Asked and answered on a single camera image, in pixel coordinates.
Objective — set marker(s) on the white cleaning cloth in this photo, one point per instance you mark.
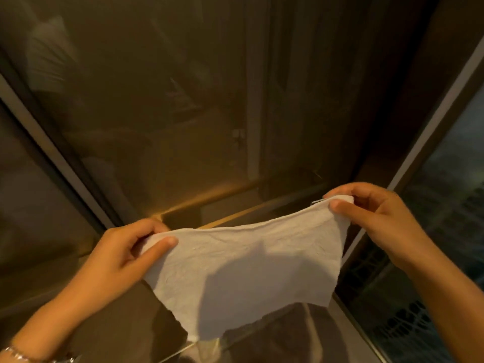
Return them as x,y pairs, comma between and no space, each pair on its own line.
245,272

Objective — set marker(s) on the brass bottom door rail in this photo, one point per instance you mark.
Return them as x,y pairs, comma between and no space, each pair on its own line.
227,202

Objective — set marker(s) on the dark glass door panel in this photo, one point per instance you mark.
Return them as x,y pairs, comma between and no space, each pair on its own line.
181,90

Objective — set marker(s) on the white metal frame bar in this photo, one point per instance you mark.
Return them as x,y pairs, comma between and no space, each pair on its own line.
53,154
427,139

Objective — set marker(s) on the person's left hand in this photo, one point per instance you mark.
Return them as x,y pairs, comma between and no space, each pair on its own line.
102,268

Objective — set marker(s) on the person's left thumb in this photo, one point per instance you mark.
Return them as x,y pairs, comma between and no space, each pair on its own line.
155,254

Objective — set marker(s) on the small metal door latch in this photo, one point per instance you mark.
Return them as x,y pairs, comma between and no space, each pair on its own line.
238,137

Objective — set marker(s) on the person's right forearm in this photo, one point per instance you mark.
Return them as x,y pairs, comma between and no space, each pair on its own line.
450,298

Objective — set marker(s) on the person's left forearm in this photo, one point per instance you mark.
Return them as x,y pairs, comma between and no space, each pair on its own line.
37,328

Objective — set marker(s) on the person's right thumb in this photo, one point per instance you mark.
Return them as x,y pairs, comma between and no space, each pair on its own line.
351,213

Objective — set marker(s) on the person's right hand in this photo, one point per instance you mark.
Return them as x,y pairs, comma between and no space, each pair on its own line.
389,226

